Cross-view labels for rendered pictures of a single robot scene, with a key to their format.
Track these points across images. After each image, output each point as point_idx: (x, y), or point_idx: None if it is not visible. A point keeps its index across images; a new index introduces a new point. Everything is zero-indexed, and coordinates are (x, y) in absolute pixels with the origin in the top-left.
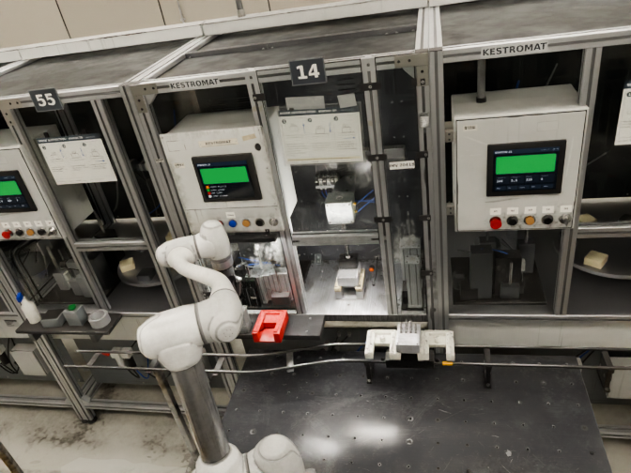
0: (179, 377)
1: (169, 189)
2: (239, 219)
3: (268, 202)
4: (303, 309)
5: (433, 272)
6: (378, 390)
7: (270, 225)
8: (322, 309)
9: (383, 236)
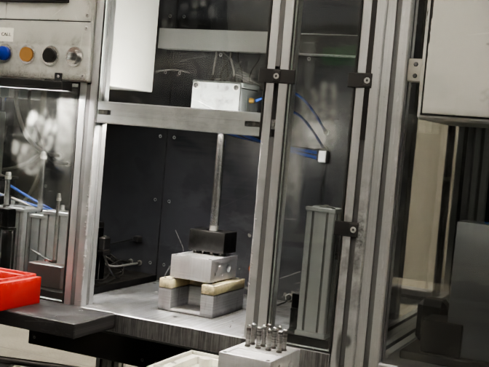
0: None
1: None
2: (19, 45)
3: (76, 12)
4: (77, 291)
5: (359, 229)
6: None
7: (67, 65)
8: (117, 309)
9: (270, 119)
